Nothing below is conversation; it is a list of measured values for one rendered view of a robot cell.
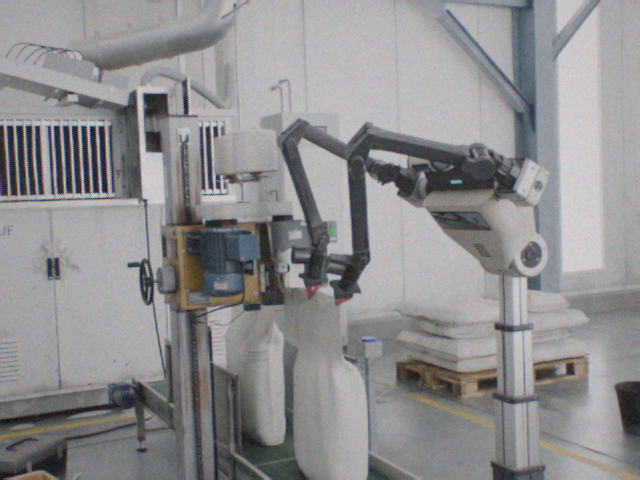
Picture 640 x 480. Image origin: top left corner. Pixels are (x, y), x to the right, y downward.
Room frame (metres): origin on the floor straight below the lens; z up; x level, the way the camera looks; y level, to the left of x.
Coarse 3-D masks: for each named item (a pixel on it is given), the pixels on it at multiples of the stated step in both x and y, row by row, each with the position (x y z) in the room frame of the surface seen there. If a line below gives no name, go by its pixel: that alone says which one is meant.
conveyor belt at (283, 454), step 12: (156, 384) 4.70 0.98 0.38; (288, 432) 3.62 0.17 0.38; (252, 444) 3.46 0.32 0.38; (288, 444) 3.44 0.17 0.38; (252, 456) 3.30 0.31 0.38; (264, 456) 3.29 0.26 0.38; (276, 456) 3.29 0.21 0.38; (288, 456) 3.28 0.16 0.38; (264, 468) 3.14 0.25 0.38; (276, 468) 3.14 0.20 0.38; (288, 468) 3.13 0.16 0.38
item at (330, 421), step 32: (288, 288) 3.24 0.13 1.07; (288, 320) 3.24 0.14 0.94; (320, 320) 3.00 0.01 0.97; (320, 352) 2.99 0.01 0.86; (320, 384) 2.85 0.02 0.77; (352, 384) 2.83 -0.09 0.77; (320, 416) 2.85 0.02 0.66; (352, 416) 2.81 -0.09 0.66; (320, 448) 2.86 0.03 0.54; (352, 448) 2.81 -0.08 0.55
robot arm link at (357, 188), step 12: (348, 168) 2.50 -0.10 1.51; (360, 168) 2.45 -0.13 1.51; (348, 180) 2.52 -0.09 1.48; (360, 180) 2.51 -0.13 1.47; (348, 192) 2.56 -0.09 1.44; (360, 192) 2.53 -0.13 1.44; (360, 204) 2.56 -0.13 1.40; (360, 216) 2.59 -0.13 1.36; (360, 228) 2.61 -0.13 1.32; (360, 240) 2.63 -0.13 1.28; (360, 252) 2.65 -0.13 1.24
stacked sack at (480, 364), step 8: (416, 352) 6.15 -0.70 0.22; (424, 360) 6.05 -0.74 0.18; (432, 360) 5.95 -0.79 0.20; (440, 360) 5.86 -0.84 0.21; (448, 360) 5.78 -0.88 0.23; (464, 360) 5.73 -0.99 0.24; (472, 360) 5.75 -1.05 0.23; (480, 360) 5.77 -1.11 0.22; (488, 360) 5.80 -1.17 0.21; (496, 360) 5.83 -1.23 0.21; (448, 368) 5.78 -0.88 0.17; (456, 368) 5.69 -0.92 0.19; (464, 368) 5.69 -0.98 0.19; (472, 368) 5.71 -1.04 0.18; (480, 368) 5.75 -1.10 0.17; (488, 368) 5.79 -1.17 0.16
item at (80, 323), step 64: (0, 128) 5.41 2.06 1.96; (64, 128) 5.60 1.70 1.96; (0, 192) 5.35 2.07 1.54; (64, 192) 5.49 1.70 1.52; (0, 256) 5.32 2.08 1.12; (64, 256) 5.49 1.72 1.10; (128, 256) 5.68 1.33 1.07; (0, 320) 5.31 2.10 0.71; (64, 320) 5.48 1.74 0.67; (128, 320) 5.67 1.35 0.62; (0, 384) 5.30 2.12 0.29; (64, 384) 5.47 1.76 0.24
